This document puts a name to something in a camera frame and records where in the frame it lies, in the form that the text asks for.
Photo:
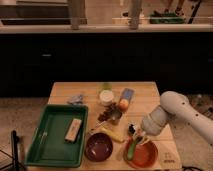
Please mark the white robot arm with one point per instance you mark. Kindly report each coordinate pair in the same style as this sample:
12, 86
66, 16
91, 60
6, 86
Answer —
175, 104

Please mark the purple bowl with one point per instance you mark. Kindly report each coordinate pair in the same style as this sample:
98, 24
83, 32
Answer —
99, 147

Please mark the green plastic tray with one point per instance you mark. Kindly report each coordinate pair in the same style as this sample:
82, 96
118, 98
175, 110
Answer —
49, 147

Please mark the white handled black brush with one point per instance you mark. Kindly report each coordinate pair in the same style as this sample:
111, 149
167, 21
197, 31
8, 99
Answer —
134, 129

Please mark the red bowl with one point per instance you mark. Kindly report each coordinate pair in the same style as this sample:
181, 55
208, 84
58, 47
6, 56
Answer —
144, 156

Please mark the orange peach fruit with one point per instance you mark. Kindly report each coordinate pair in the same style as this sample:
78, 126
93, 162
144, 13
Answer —
123, 105

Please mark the green bin in background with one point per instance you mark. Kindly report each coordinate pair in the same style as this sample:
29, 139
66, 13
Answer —
165, 18

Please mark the dark grape bunch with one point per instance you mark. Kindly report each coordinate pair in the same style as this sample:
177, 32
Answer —
108, 112

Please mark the white lidded cup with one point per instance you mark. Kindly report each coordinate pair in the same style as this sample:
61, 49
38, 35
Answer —
106, 97

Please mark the black chair frame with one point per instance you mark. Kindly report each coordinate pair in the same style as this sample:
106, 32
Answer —
15, 164

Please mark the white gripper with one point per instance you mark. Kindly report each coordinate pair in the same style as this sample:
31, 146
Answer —
151, 124

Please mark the wooden block in tray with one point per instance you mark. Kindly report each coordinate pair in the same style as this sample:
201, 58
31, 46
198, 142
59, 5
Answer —
73, 130

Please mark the grey crumpled cloth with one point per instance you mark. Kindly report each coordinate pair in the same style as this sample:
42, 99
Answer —
75, 100

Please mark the metal measuring scoop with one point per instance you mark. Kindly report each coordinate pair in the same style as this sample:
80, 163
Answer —
112, 117

